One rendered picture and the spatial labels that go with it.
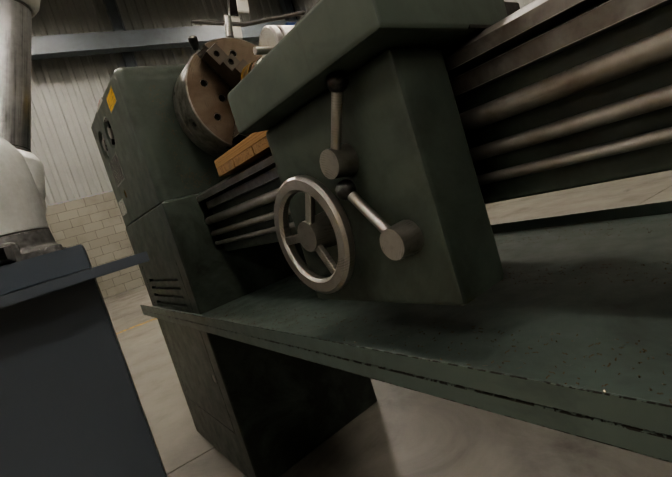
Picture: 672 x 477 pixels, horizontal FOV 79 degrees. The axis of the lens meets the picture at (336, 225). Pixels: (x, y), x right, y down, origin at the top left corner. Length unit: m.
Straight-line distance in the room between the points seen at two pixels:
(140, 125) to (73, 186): 10.16
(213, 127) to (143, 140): 0.21
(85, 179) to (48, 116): 1.61
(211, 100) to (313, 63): 0.73
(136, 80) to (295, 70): 0.86
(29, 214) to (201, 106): 0.45
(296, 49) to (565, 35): 0.25
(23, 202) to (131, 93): 0.43
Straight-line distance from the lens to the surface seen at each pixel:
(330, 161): 0.46
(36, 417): 0.97
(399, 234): 0.41
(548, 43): 0.46
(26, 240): 0.99
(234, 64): 1.15
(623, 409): 0.35
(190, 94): 1.14
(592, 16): 0.44
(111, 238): 11.19
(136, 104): 1.26
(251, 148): 0.83
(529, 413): 0.40
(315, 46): 0.44
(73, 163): 11.51
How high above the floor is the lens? 0.75
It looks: 4 degrees down
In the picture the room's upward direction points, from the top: 17 degrees counter-clockwise
